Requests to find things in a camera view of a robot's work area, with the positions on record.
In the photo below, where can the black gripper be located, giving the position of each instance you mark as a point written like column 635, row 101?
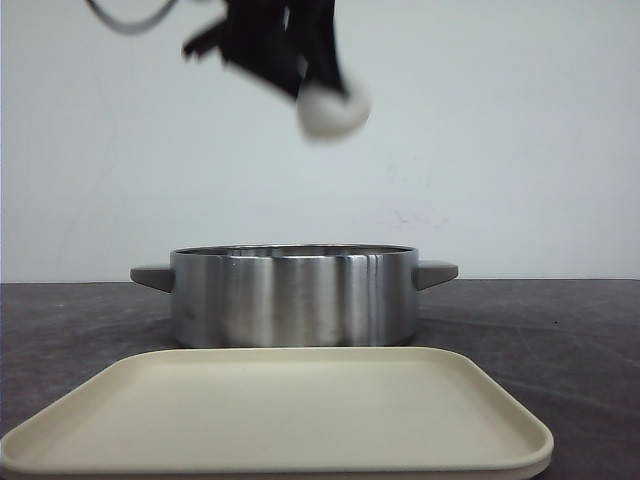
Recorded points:
column 272, row 40

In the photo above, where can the panda bun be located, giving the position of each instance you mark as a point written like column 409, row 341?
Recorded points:
column 324, row 114

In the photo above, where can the stainless steel steamer pot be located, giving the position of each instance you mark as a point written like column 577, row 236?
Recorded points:
column 305, row 295

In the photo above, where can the beige plastic tray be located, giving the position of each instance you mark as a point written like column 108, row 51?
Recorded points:
column 283, row 413

